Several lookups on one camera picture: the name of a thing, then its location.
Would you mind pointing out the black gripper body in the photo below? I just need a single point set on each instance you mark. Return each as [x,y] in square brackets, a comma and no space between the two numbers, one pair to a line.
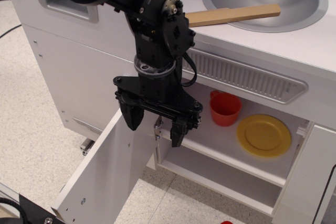
[162,96]

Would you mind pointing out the lower brass door hinge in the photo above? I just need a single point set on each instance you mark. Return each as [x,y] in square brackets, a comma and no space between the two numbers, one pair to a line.
[157,128]

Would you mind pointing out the white cabinet door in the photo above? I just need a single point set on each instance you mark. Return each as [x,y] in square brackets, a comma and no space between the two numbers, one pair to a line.
[102,183]
[311,182]

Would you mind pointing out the yellow plastic plate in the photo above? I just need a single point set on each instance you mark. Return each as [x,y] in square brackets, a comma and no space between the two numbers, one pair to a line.
[263,135]

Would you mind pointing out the red object at bottom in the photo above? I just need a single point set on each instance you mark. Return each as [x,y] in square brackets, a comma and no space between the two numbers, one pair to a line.
[226,222]

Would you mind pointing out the white toy kitchen cabinet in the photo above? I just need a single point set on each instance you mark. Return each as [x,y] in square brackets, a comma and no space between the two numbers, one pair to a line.
[61,63]

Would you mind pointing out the orange plastic cup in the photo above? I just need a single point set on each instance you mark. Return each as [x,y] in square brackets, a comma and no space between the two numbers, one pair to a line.
[225,108]

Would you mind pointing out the wooden spatula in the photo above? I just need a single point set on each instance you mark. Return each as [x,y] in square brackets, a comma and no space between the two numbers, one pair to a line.
[227,15]

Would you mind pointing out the aluminium extrusion rail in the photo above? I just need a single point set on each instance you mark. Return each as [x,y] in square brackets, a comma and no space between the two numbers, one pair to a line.
[86,146]

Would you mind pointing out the silver emblem badge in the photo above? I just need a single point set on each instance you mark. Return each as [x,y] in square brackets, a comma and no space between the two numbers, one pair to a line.
[90,127]

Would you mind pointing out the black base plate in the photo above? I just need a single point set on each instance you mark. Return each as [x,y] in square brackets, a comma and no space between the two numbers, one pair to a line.
[37,214]

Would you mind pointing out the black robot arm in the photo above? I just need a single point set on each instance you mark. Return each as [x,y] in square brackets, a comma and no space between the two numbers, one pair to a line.
[162,38]

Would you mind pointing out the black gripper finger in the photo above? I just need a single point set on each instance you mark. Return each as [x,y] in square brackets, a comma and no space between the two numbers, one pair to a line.
[133,115]
[178,130]

